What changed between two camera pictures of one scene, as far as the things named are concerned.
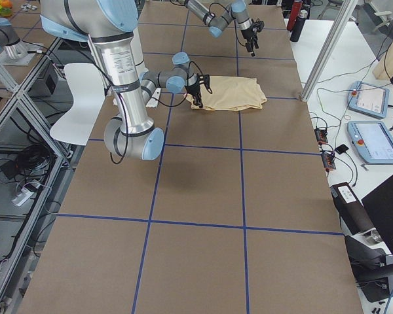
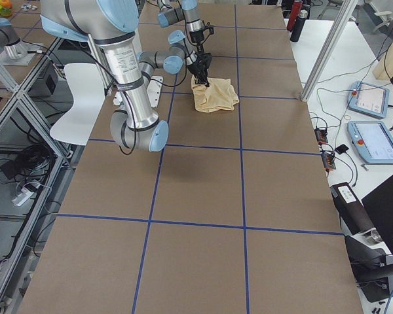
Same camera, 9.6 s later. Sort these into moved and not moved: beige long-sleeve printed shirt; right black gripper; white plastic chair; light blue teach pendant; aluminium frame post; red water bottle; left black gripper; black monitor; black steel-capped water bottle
Moved: beige long-sleeve printed shirt; left black gripper; right black gripper
Not moved: red water bottle; aluminium frame post; white plastic chair; light blue teach pendant; black steel-capped water bottle; black monitor
